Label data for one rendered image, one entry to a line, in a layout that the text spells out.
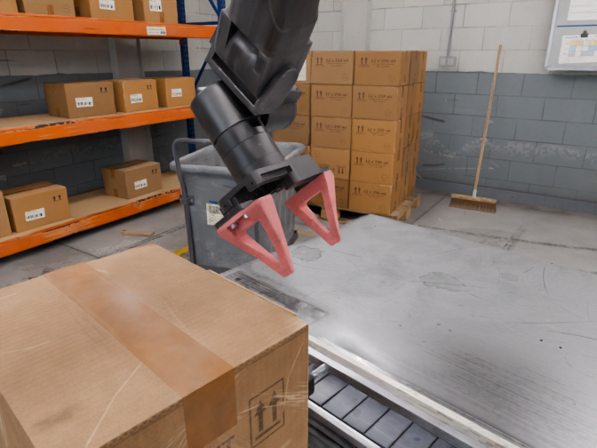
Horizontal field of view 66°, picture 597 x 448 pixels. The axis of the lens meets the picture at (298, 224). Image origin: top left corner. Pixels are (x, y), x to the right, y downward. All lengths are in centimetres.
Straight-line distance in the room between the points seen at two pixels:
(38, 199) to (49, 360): 335
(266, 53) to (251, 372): 28
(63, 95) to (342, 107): 209
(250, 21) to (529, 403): 72
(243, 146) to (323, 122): 335
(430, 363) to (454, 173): 422
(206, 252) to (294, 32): 240
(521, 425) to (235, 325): 53
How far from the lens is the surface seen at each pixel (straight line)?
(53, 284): 59
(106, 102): 405
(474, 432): 68
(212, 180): 256
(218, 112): 48
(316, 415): 72
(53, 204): 385
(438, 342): 98
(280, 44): 42
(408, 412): 62
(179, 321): 47
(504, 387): 91
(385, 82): 360
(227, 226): 44
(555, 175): 490
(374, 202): 377
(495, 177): 497
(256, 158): 46
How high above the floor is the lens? 137
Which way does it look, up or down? 20 degrees down
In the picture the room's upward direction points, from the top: straight up
